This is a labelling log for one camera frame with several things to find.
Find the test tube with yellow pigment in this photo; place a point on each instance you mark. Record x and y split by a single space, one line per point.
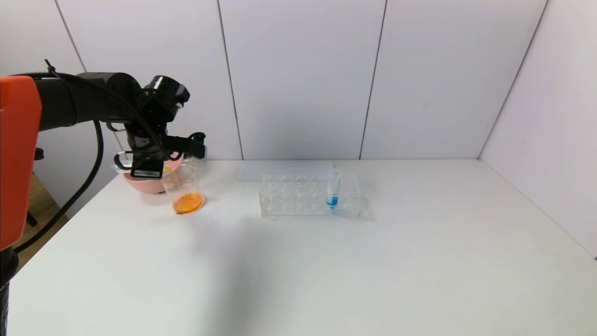
167 169

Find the orange and black left arm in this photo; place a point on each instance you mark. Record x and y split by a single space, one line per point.
70 100

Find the flat white slab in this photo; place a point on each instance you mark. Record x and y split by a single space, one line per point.
261 171

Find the pink plastic bowl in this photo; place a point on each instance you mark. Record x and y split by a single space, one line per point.
144 185

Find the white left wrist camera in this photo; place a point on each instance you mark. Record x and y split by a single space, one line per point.
198 149

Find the test tube with blue pigment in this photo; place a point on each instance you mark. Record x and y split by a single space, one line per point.
332 202

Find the clear acrylic test tube rack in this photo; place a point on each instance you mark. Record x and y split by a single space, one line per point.
298 198

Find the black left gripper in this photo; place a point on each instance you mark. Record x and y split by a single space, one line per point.
147 171

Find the clear glass beaker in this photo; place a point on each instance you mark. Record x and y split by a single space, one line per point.
189 204

